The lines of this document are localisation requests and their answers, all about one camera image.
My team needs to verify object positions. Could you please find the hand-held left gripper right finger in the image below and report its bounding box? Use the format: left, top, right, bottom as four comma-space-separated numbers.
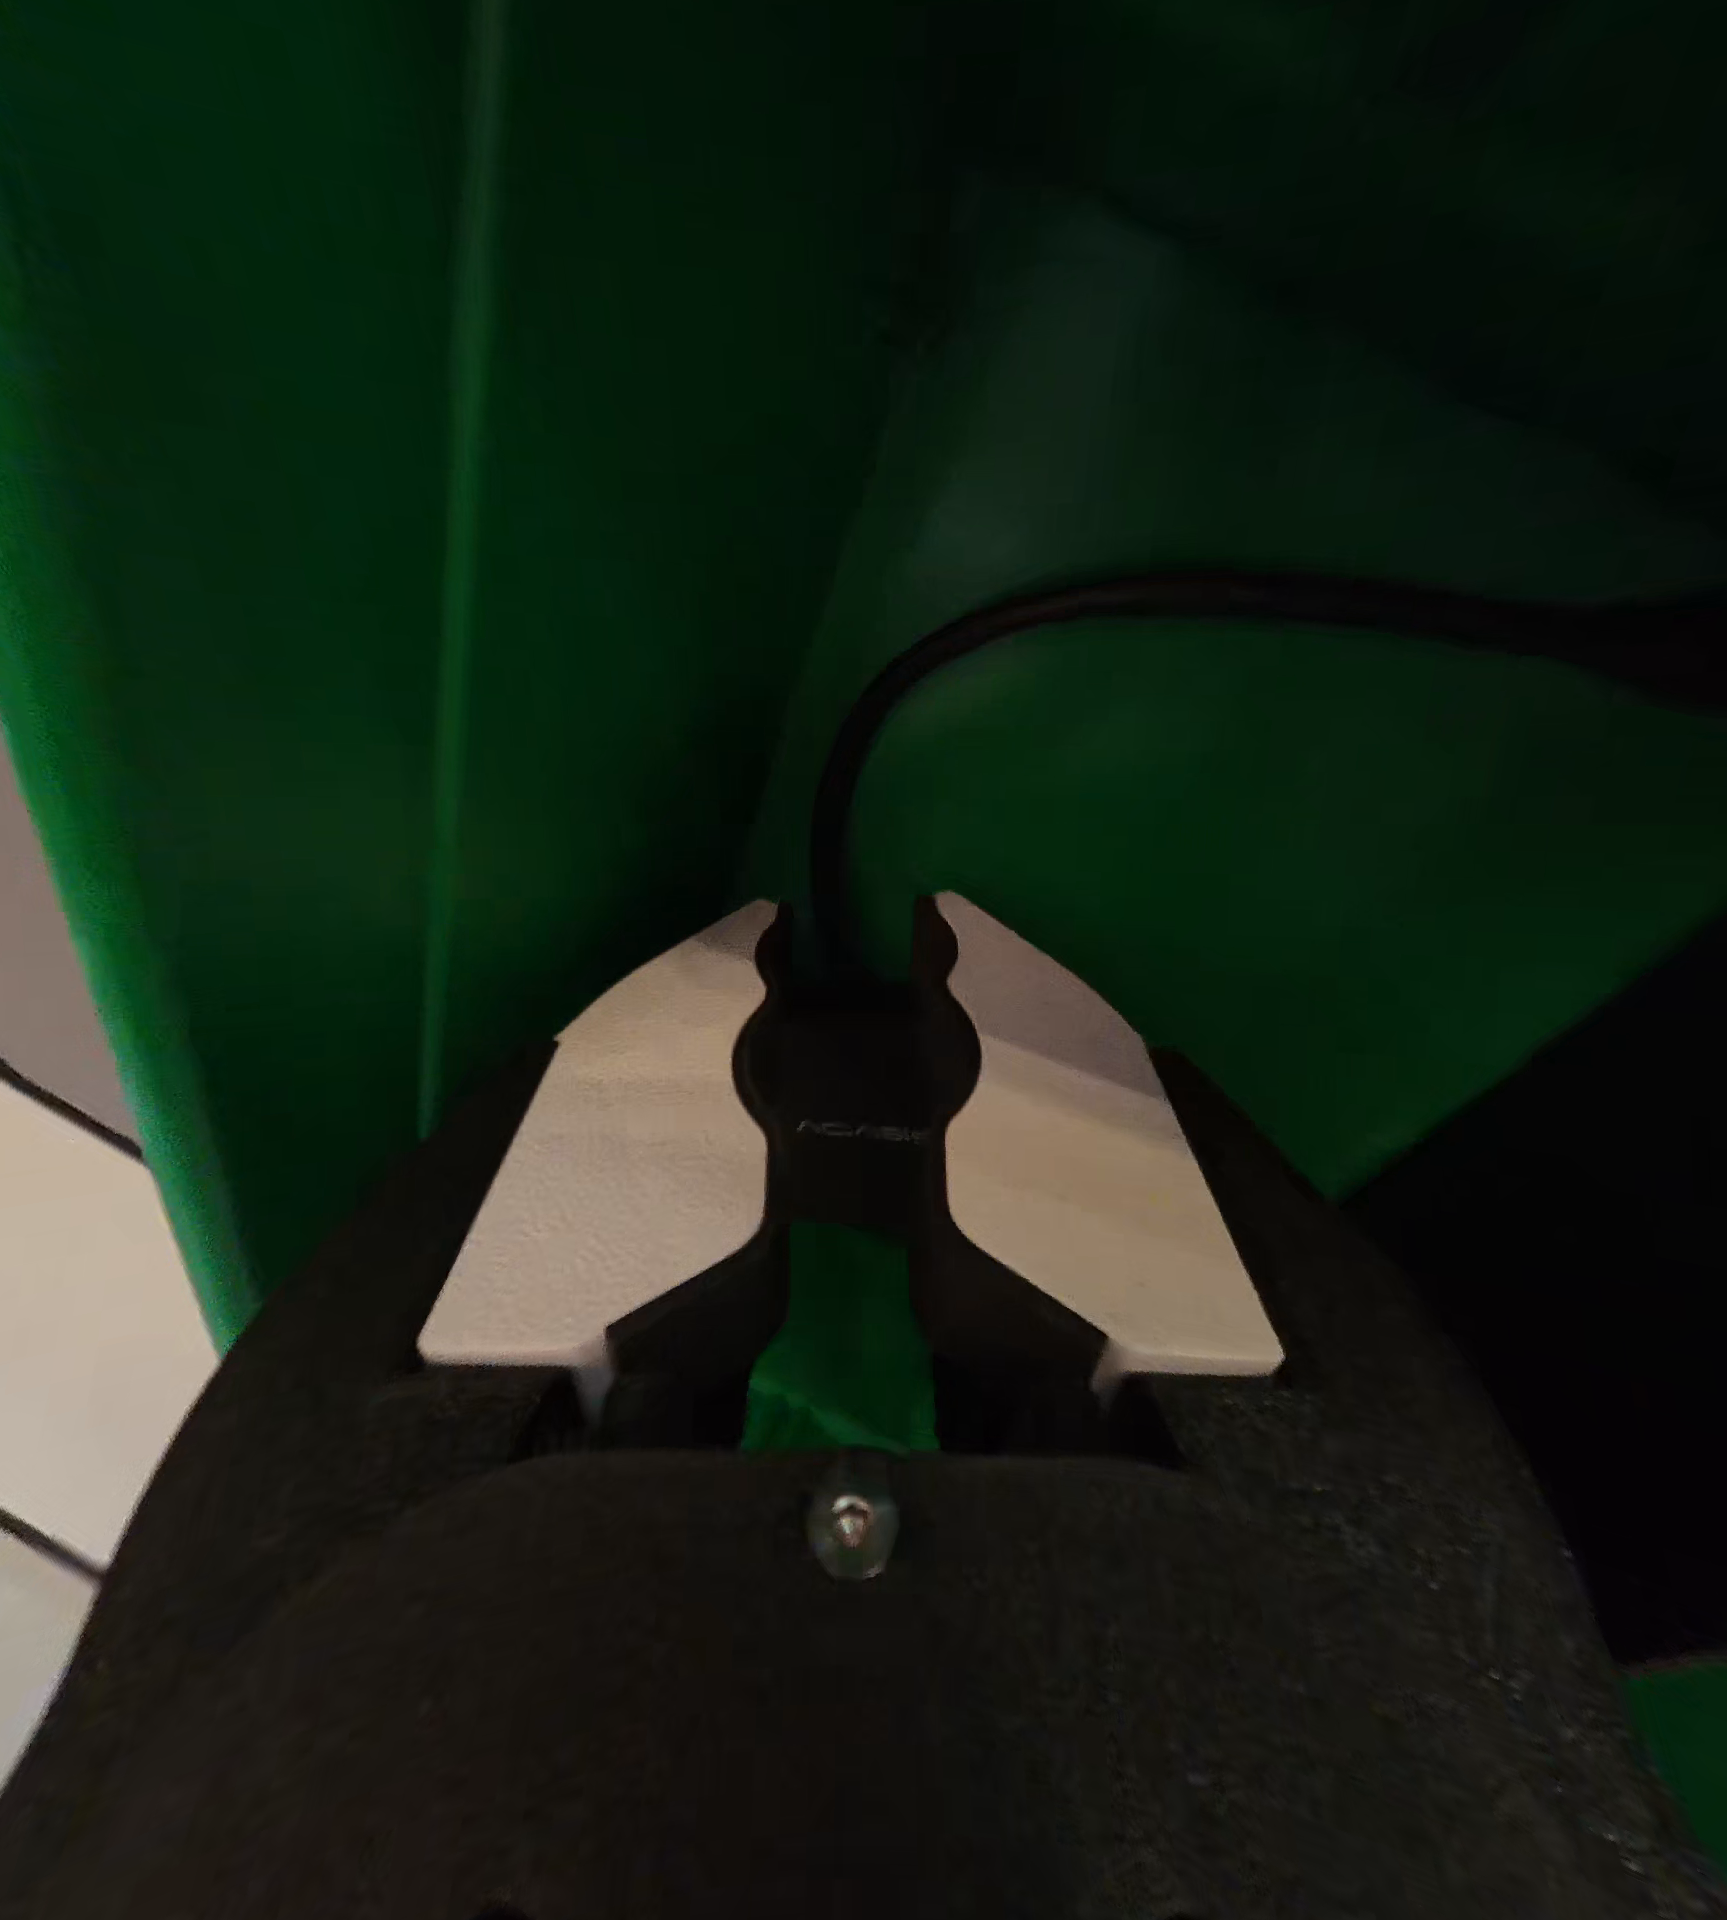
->
916, 892, 1292, 1382

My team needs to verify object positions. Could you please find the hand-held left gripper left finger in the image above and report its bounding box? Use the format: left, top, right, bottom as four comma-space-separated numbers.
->
420, 899, 806, 1376

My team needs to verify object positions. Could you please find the thin black hub cable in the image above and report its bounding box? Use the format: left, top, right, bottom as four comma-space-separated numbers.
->
802, 570, 1727, 991

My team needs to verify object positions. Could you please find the green plastic bin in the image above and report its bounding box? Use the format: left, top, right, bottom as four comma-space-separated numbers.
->
0, 0, 1727, 1908

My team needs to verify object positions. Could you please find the white side table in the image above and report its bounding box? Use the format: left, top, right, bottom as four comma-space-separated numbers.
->
0, 1035, 227, 1578

